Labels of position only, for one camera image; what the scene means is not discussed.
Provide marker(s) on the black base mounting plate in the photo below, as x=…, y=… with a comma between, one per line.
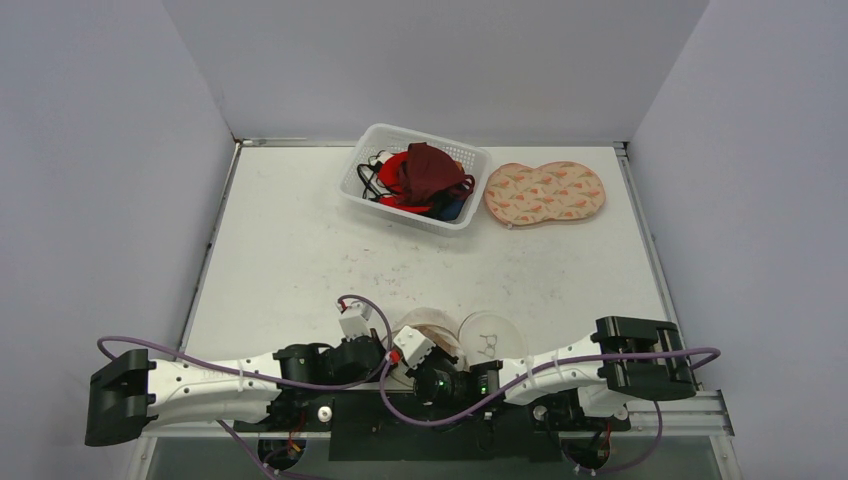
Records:
x=358, y=427

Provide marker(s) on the navy blue bra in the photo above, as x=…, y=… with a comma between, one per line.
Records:
x=450, y=211

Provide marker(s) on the black and white bra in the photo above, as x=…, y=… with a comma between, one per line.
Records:
x=374, y=189

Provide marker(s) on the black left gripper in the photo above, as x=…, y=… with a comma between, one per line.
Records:
x=374, y=336

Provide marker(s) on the white round mesh laundry bag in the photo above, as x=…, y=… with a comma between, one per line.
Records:
x=484, y=336

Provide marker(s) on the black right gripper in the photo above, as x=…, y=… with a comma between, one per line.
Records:
x=436, y=374

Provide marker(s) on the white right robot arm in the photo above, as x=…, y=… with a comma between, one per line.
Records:
x=625, y=358

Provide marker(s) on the white plastic basket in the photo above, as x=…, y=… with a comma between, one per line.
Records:
x=384, y=137

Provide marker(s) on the dark red garment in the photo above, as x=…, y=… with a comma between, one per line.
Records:
x=428, y=176

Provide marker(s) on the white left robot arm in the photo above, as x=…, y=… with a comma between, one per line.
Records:
x=272, y=391

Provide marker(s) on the beige lace bra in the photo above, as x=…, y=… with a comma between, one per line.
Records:
x=441, y=337

